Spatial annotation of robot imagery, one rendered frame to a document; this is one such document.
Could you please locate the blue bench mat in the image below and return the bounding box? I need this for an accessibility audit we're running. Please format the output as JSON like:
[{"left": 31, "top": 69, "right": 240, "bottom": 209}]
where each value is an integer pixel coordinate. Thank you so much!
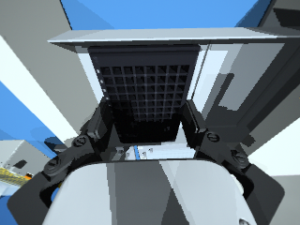
[{"left": 0, "top": 0, "right": 273, "bottom": 158}]

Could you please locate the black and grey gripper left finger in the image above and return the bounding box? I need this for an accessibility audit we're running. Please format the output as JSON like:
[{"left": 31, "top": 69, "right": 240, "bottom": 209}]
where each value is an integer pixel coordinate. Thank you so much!
[{"left": 7, "top": 102, "right": 113, "bottom": 225}]

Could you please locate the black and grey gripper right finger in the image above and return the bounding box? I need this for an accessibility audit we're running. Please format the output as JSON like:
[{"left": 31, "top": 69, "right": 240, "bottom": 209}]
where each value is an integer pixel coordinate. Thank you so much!
[{"left": 181, "top": 99, "right": 285, "bottom": 225}]

